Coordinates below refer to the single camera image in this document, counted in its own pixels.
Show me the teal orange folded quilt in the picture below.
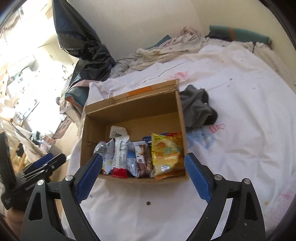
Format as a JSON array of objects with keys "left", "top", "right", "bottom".
[{"left": 63, "top": 80, "right": 89, "bottom": 109}]

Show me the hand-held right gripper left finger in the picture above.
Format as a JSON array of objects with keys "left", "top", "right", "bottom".
[{"left": 21, "top": 152, "right": 103, "bottom": 241}]

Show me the cardboard box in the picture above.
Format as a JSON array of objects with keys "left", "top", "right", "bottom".
[{"left": 80, "top": 79, "right": 190, "bottom": 184}]

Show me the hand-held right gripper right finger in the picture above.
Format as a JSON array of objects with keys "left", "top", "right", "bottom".
[{"left": 184, "top": 152, "right": 266, "bottom": 241}]

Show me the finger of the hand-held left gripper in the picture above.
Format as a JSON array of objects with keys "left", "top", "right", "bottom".
[
  {"left": 23, "top": 153, "right": 54, "bottom": 173},
  {"left": 25, "top": 153, "right": 67, "bottom": 179}
]

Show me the red white stick packet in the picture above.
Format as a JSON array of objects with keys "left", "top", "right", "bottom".
[{"left": 112, "top": 137, "right": 130, "bottom": 179}]

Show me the grey cloth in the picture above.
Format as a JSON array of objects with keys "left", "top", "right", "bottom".
[{"left": 179, "top": 85, "right": 218, "bottom": 129}]

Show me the white hanging towel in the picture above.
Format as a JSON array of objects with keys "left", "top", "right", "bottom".
[{"left": 13, "top": 126, "right": 47, "bottom": 160}]

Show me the black garbage bag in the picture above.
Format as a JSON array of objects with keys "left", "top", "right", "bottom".
[{"left": 52, "top": 0, "right": 116, "bottom": 81}]

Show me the teal pillow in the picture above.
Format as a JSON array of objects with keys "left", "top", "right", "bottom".
[{"left": 208, "top": 24, "right": 273, "bottom": 45}]

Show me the white printed bed sheet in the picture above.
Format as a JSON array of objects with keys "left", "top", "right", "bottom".
[{"left": 67, "top": 42, "right": 296, "bottom": 241}]

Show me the yellow chip packet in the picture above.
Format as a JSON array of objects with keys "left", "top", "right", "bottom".
[{"left": 150, "top": 132, "right": 185, "bottom": 181}]

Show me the crumpled beige blanket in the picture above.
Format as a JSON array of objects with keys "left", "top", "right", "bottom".
[{"left": 110, "top": 25, "right": 208, "bottom": 78}]

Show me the blue white stick packet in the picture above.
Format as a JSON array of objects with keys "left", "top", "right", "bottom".
[{"left": 126, "top": 140, "right": 139, "bottom": 178}]

